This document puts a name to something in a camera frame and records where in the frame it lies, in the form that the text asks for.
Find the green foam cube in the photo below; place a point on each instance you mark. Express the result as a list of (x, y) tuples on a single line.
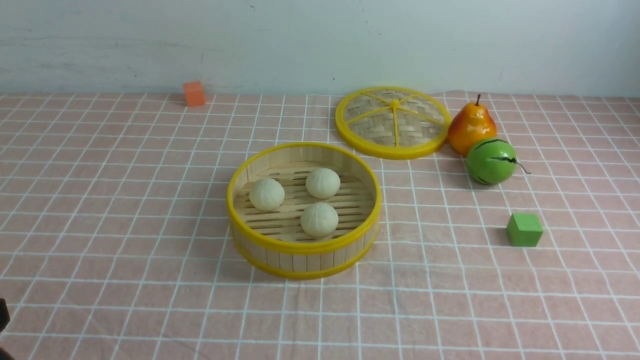
[(524, 230)]

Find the orange yellow toy pear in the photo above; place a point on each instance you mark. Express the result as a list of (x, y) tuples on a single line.
[(473, 123)]

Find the orange foam cube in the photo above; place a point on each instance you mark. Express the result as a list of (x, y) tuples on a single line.
[(194, 94)]

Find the white bun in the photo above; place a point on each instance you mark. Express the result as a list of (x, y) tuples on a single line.
[(319, 220), (323, 183), (267, 194)]

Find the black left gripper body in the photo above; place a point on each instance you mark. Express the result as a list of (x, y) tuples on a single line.
[(4, 321)]

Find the yellow bamboo steamer lid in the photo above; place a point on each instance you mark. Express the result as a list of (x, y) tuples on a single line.
[(392, 122)]

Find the yellow bamboo steamer tray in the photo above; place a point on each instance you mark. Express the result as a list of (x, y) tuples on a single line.
[(274, 241)]

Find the pink checkered tablecloth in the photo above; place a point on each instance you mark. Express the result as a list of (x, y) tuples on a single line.
[(115, 243)]

